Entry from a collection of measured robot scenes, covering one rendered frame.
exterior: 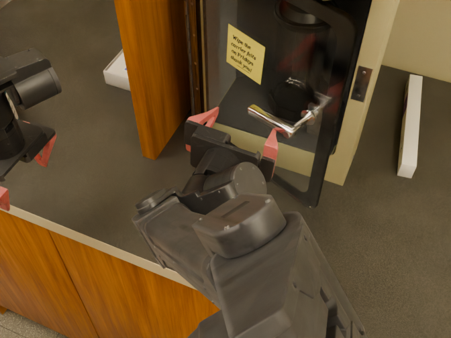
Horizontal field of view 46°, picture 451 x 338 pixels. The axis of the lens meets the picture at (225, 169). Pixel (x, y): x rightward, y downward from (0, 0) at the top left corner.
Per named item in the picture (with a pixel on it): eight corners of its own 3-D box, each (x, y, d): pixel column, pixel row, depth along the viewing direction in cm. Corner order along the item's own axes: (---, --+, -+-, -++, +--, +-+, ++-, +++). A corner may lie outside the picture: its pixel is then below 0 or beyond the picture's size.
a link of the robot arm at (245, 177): (128, 208, 65) (163, 266, 67) (185, 184, 57) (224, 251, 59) (187, 167, 74) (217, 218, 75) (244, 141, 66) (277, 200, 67)
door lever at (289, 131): (268, 100, 85) (268, 88, 83) (315, 127, 80) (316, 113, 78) (245, 118, 83) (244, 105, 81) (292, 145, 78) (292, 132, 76)
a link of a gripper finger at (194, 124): (205, 89, 82) (180, 127, 76) (249, 102, 80) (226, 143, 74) (204, 121, 87) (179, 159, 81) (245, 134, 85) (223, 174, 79)
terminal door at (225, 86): (198, 125, 108) (188, -68, 77) (317, 210, 94) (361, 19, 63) (195, 127, 108) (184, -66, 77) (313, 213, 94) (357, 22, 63)
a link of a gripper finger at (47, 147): (68, 162, 88) (54, 123, 81) (41, 194, 84) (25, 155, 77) (34, 150, 90) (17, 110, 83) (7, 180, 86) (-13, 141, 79)
